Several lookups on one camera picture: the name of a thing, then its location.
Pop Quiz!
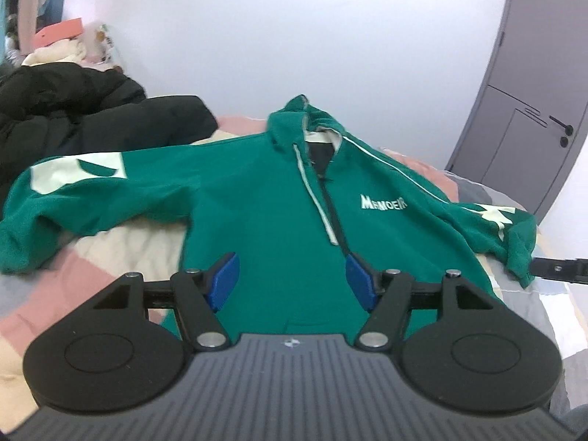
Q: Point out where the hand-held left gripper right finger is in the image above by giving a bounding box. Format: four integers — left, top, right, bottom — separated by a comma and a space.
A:
345, 254, 503, 354

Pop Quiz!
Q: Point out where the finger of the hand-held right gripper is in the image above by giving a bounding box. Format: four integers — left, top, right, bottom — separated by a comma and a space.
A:
528, 257, 588, 286

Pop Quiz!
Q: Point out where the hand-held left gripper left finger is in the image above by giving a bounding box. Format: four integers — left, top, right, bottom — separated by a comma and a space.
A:
92, 252, 241, 354

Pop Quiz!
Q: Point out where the green hoodie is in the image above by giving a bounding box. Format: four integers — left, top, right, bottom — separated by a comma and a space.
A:
0, 94, 538, 347

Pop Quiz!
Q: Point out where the patchwork bed quilt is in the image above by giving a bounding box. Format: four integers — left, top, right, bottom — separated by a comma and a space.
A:
0, 115, 588, 423

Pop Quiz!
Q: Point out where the grey door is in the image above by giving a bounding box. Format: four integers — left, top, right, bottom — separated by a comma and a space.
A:
443, 0, 588, 221

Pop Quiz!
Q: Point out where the black puffer jacket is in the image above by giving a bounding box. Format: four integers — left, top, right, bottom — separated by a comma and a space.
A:
0, 62, 219, 166

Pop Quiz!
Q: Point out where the cream fluffy blanket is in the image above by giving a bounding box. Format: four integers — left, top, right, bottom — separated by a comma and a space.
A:
21, 39, 100, 72

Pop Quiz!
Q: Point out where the orange flat box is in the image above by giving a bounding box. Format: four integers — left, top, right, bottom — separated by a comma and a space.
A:
33, 18, 84, 49

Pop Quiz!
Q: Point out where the pink hanging garment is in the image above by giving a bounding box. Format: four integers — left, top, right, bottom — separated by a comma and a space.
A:
19, 0, 46, 52

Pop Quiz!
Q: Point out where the light blue hanging garment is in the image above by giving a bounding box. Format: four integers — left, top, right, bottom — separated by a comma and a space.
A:
0, 0, 12, 62

